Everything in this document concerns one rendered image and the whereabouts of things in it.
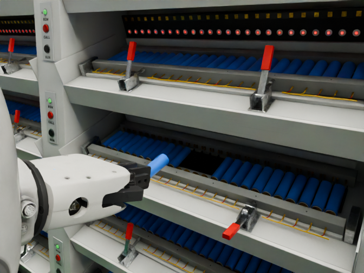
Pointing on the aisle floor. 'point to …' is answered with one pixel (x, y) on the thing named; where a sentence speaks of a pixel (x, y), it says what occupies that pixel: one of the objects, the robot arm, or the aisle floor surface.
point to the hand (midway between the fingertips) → (131, 176)
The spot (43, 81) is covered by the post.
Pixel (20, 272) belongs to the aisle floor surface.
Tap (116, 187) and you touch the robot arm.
